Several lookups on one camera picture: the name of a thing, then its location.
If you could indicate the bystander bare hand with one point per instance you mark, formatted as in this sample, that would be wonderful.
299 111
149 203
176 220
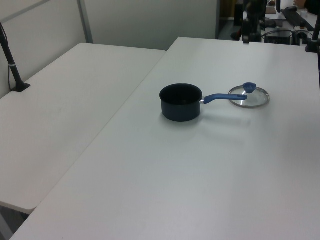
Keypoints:
299 2

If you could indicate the black monitor stand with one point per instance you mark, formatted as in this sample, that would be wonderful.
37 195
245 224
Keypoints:
271 23

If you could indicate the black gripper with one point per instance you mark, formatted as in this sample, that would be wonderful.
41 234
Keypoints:
245 28

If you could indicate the glass lid with blue knob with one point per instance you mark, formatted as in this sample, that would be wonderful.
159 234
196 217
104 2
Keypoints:
257 100

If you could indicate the grey metal partition post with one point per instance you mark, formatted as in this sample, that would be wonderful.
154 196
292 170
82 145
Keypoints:
85 22

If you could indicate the black camera stand with clamp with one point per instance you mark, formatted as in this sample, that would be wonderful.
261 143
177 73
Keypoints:
311 46

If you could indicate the dark robot arm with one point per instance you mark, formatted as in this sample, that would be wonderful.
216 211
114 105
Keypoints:
255 17

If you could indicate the white desk device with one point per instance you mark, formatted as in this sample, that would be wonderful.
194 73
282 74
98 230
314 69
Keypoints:
303 31

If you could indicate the black camera stand with flat foot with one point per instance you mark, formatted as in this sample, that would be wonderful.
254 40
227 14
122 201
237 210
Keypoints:
13 67

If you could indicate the black electronics box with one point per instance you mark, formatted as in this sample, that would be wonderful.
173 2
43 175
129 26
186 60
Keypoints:
278 37

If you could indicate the black keyboard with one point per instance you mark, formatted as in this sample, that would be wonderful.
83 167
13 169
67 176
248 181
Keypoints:
292 17

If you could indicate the grey table leg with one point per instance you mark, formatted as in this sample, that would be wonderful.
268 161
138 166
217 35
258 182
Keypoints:
5 225

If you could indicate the bystander dark sleeved forearm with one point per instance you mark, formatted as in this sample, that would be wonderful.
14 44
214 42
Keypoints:
313 6

